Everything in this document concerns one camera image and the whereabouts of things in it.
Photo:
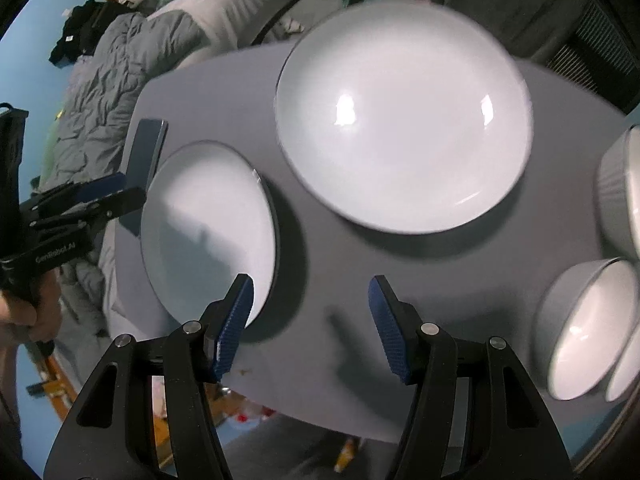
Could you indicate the large white plate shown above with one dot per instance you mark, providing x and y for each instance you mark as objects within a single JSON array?
[{"x": 400, "y": 120}]

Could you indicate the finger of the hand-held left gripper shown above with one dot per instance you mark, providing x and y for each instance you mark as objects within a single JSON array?
[
  {"x": 145, "y": 150},
  {"x": 100, "y": 195}
]

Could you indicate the black clothing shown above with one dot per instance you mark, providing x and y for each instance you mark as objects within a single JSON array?
[{"x": 80, "y": 30}]

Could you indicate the person's left hand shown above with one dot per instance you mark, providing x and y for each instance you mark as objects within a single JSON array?
[{"x": 30, "y": 322}]

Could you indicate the white bowl with dark rim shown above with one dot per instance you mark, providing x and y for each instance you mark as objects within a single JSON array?
[
  {"x": 590, "y": 330},
  {"x": 628, "y": 371},
  {"x": 617, "y": 195}
]

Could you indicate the white pillow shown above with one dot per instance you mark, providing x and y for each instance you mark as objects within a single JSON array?
[{"x": 220, "y": 15}]

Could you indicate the small white plate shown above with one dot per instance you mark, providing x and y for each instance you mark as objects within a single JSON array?
[{"x": 200, "y": 230}]

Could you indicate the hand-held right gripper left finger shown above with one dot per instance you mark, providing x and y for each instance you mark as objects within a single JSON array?
[{"x": 231, "y": 332}]

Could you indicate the black office chair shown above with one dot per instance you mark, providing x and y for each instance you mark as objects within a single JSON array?
[{"x": 312, "y": 0}]

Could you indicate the yellow packet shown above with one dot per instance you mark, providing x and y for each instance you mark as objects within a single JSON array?
[{"x": 345, "y": 455}]

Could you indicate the grey comforter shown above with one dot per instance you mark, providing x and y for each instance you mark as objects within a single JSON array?
[{"x": 115, "y": 75}]

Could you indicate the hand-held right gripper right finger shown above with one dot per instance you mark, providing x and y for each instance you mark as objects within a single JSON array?
[{"x": 391, "y": 335}]

